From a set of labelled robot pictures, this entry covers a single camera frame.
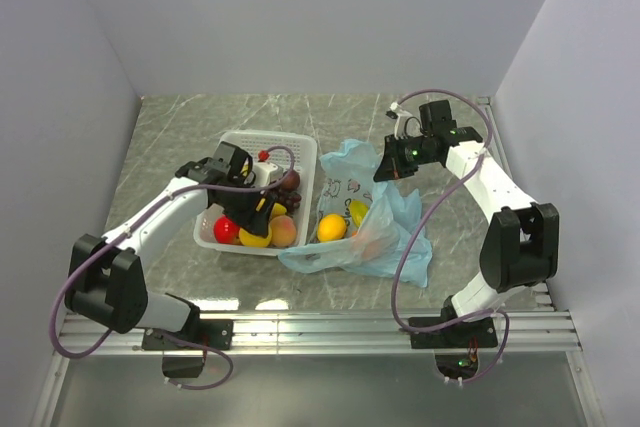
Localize orange fake orange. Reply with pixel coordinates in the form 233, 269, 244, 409
351, 228, 389, 263

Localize pink fake peach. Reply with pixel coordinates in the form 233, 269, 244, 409
269, 215, 297, 248

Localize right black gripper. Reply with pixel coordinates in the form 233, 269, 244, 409
374, 133, 437, 182

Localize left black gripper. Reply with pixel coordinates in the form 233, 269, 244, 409
217, 175, 277, 236

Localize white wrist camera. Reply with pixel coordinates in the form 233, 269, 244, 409
251, 150, 285, 187
385, 102, 413, 139

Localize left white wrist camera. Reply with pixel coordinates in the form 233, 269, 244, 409
251, 150, 285, 187

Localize yellow fake lemon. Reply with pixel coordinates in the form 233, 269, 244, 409
238, 228, 272, 248

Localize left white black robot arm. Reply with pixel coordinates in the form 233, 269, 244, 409
55, 142, 275, 349

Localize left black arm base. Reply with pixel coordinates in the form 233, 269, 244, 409
141, 317, 235, 379

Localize aluminium mounting rail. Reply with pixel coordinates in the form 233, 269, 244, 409
59, 311, 582, 356

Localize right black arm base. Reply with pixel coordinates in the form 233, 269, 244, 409
409, 312, 506, 384

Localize yellow fake starfruit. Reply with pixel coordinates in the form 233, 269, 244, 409
348, 200, 369, 228

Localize white plastic basket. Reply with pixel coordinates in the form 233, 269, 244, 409
193, 129, 319, 257

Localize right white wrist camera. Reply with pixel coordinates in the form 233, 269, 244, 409
385, 102, 413, 139

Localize dark purple fake grapes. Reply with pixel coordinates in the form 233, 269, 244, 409
276, 189, 302, 214

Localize dark brown fake fruit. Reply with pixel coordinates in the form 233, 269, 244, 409
280, 170, 301, 192

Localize yellow banana bunch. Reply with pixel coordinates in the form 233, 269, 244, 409
256, 197, 288, 219

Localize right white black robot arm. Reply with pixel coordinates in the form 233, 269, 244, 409
374, 100, 560, 347

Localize red fake apple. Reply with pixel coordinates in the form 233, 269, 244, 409
212, 216, 240, 245

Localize light blue plastic bag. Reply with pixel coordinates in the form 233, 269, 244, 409
278, 139, 432, 288

